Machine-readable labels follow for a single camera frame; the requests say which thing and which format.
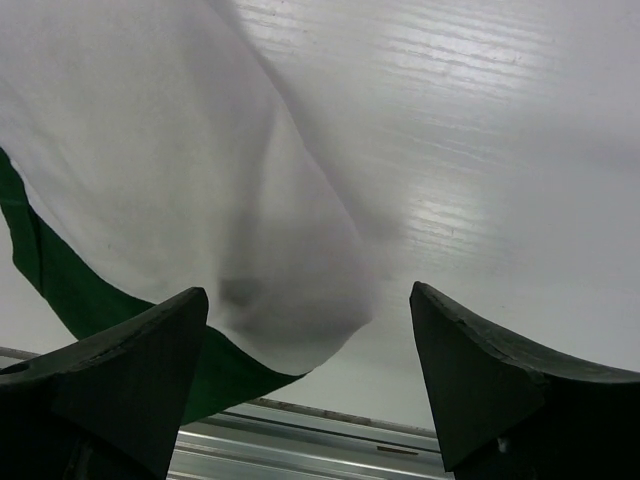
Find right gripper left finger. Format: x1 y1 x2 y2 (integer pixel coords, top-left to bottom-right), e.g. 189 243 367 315
1 288 208 479

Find cream and green t-shirt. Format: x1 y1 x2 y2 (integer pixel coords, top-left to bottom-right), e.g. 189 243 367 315
1 1 375 423

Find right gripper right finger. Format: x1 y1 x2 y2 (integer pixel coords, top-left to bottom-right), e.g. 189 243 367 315
410 282 639 479

